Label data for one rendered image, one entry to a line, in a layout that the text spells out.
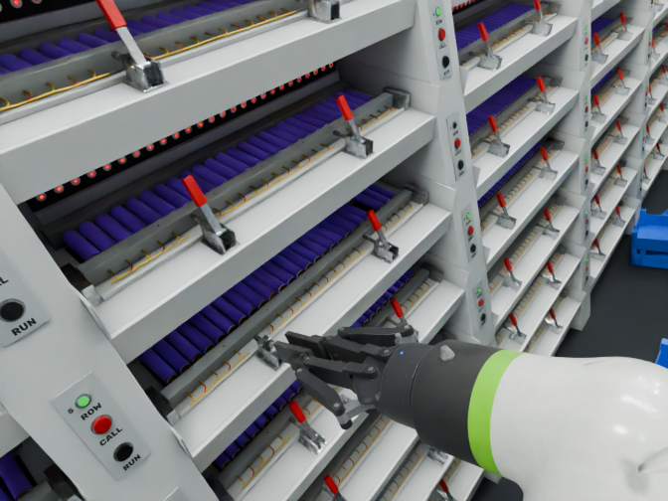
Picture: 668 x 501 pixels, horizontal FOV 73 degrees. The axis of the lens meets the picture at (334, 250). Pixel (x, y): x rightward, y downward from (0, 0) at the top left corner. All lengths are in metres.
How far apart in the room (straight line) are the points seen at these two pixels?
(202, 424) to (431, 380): 0.33
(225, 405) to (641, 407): 0.46
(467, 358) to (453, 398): 0.03
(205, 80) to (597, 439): 0.45
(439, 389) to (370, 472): 0.60
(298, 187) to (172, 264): 0.20
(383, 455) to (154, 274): 0.60
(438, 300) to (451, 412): 0.61
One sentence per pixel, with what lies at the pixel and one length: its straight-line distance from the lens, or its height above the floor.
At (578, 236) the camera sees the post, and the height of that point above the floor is 0.41.
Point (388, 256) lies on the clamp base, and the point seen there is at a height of 0.90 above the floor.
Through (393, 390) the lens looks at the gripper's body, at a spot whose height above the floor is 1.00.
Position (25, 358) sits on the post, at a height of 1.10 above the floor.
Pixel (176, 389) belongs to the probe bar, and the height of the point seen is 0.93.
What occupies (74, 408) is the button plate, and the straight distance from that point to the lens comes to 0.51.
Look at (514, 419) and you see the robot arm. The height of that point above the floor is 1.03.
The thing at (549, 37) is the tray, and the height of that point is 1.07.
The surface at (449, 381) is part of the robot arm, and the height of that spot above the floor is 1.03.
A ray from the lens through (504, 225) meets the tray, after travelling 1.17.
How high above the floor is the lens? 1.29
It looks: 29 degrees down
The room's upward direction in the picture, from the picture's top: 18 degrees counter-clockwise
